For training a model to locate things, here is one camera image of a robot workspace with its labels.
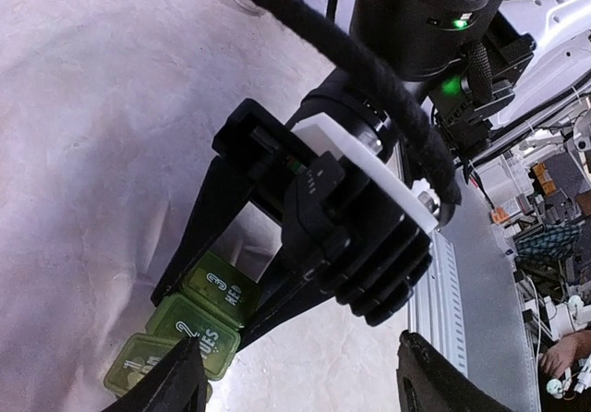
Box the person's hand in background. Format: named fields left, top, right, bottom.
left=540, top=330, right=590, bottom=379

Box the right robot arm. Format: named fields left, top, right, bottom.
left=151, top=0, right=536, bottom=345

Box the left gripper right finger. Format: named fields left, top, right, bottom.
left=397, top=331, right=508, bottom=412

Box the cluttered background equipment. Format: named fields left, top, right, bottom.
left=465, top=106, right=591, bottom=412

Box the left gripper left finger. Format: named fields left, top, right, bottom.
left=103, top=337, right=208, bottom=412

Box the green pill organizer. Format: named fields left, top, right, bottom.
left=103, top=251, right=260, bottom=397

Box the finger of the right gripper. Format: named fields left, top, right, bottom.
left=238, top=263, right=330, bottom=352

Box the front aluminium rail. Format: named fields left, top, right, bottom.
left=408, top=231, right=540, bottom=411

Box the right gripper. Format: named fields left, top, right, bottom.
left=150, top=98, right=370, bottom=307

